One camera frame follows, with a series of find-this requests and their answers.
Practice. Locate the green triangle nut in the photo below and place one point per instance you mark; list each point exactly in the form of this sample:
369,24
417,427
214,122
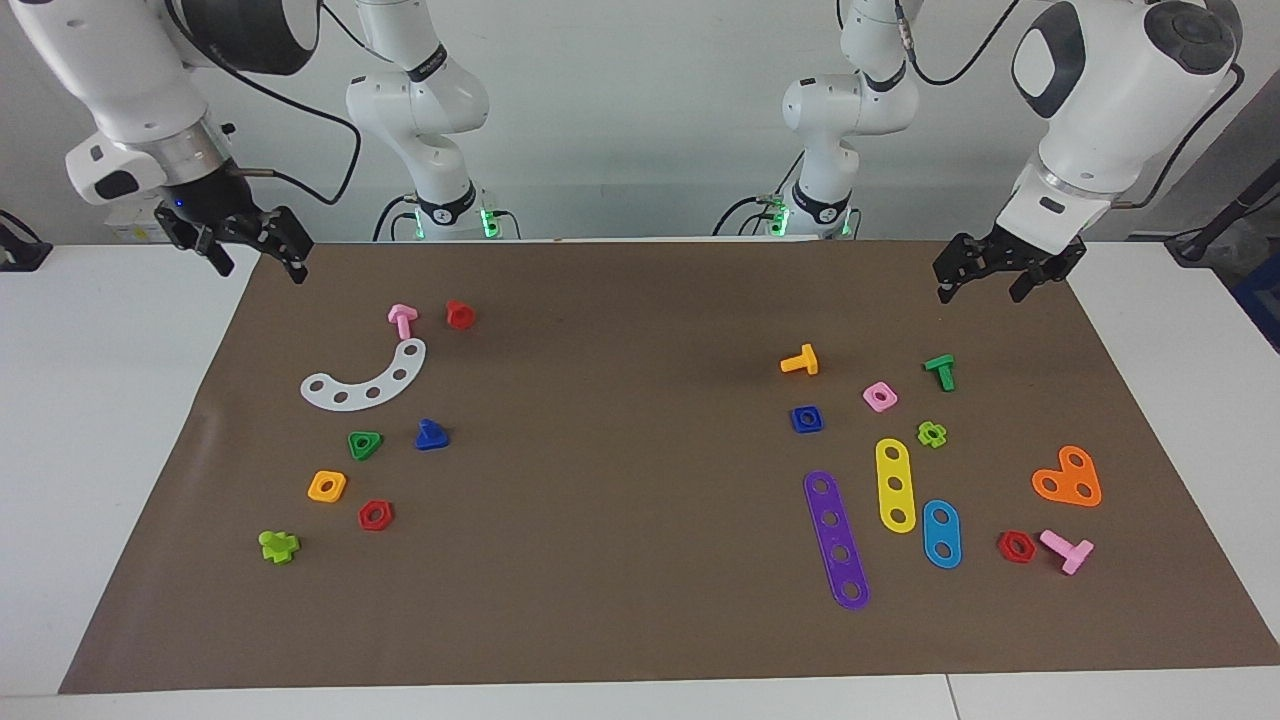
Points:
353,447

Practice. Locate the pink square nut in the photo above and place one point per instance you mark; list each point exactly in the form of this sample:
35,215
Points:
870,400

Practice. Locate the lime green flower nut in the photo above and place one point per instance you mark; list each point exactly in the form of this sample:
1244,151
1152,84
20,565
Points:
940,437

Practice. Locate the white background box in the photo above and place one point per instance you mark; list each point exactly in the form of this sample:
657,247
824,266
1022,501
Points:
135,230

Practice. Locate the pink plastic screw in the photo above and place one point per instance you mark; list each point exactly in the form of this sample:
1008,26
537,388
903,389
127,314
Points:
402,320
1075,553

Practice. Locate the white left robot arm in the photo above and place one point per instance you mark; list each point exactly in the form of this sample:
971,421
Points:
1110,100

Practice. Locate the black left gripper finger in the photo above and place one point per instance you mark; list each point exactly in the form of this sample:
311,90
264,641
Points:
1045,275
958,265

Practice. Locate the blue square nut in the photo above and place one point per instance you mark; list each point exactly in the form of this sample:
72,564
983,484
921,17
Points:
797,425

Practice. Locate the orange plastic screw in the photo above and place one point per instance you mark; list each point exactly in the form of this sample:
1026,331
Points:
808,360

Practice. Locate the lime green plastic screw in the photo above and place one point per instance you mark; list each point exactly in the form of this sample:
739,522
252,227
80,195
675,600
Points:
277,547

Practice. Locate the blue crate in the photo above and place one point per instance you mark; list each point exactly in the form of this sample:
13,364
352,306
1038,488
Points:
1262,305

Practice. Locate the yellow three-hole plate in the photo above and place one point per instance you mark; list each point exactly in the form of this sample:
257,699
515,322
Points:
893,468

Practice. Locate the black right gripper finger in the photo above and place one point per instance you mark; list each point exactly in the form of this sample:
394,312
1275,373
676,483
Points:
290,238
195,238

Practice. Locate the blue two-hole plate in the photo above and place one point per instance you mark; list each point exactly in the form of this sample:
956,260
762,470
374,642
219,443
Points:
941,534

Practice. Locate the purple four-hole plate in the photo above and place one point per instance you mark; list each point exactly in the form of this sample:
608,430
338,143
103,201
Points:
835,537

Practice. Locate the black clamp on table edge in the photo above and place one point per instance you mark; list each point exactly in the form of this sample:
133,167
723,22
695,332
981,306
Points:
20,252

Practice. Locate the brown table mat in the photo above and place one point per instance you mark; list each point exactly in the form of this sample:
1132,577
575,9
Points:
600,580

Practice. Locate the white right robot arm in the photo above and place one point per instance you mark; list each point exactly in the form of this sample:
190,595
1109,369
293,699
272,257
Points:
120,80

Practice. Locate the red plastic screw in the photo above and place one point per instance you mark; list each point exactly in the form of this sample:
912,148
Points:
459,316

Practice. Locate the orange square nut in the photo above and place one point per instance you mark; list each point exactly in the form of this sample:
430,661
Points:
315,490

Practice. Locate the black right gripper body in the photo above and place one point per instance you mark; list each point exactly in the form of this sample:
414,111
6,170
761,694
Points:
212,200

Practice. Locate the orange heart-shaped plate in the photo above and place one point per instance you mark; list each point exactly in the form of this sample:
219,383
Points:
1067,478

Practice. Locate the dark green plastic screw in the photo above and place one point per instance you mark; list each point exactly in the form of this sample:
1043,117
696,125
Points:
943,372

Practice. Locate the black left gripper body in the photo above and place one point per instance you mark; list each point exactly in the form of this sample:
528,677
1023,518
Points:
1030,250

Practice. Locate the white curved perforated plate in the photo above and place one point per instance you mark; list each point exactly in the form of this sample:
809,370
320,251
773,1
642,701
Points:
388,386

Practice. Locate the blue plastic screw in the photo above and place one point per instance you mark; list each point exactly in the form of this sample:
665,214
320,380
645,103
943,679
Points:
430,438

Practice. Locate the black stand pole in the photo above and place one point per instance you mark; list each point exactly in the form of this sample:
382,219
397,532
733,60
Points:
1225,215

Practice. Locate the red hexagon nut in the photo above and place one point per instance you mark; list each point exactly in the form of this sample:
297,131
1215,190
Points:
366,520
1004,550

